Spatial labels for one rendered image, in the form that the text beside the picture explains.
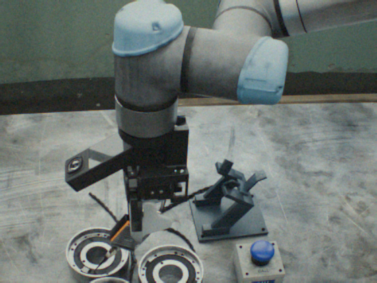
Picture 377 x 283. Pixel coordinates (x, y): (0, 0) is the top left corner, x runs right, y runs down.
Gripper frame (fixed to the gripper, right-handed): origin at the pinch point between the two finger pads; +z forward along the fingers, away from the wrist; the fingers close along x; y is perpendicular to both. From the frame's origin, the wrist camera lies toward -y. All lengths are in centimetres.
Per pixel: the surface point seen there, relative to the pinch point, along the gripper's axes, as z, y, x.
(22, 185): 13.1, -19.7, 23.9
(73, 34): 58, -12, 160
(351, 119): 13, 54, 37
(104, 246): 10.2, -4.6, 5.0
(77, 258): 10.3, -9.2, 3.0
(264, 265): 8.7, 20.8, -3.6
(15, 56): 68, -39, 162
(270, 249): 5.8, 21.6, -2.6
